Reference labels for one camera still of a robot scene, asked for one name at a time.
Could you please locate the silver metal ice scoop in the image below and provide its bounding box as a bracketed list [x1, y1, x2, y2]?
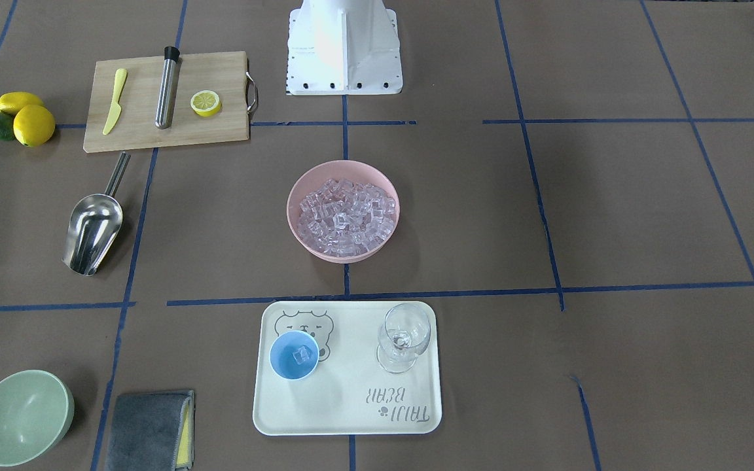
[62, 151, 130, 275]

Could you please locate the pink bowl with ice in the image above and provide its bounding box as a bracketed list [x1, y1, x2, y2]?
[287, 160, 401, 264]

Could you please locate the ice cube in cup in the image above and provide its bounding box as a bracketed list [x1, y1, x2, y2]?
[292, 345, 312, 366]

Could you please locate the light blue cup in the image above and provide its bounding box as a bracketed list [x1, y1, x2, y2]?
[268, 330, 320, 381]

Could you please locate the clear wine glass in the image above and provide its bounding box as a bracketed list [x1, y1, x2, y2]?
[375, 302, 432, 374]

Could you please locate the cream serving tray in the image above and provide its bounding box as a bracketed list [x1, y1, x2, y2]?
[253, 300, 442, 436]

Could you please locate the half lemon slice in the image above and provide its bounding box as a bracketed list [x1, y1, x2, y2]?
[189, 90, 222, 117]

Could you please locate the wooden cutting board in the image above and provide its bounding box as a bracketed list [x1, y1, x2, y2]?
[83, 51, 250, 153]

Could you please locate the yellow plastic knife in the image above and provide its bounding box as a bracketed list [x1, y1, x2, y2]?
[102, 68, 128, 136]

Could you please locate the yellow sponge under cloth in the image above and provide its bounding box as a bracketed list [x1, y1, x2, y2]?
[174, 390, 195, 470]

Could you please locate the dark grey folded cloth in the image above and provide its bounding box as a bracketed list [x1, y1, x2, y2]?
[105, 390, 188, 470]

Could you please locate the yellow lemon upper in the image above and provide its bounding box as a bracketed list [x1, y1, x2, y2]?
[13, 105, 56, 147]

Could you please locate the yellow lemon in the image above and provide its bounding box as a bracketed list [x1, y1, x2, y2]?
[13, 105, 56, 147]
[0, 92, 45, 117]

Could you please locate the mint green bowl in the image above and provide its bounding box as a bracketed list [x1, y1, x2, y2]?
[0, 370, 75, 467]

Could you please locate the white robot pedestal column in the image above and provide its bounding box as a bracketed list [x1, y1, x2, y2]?
[285, 1, 404, 96]

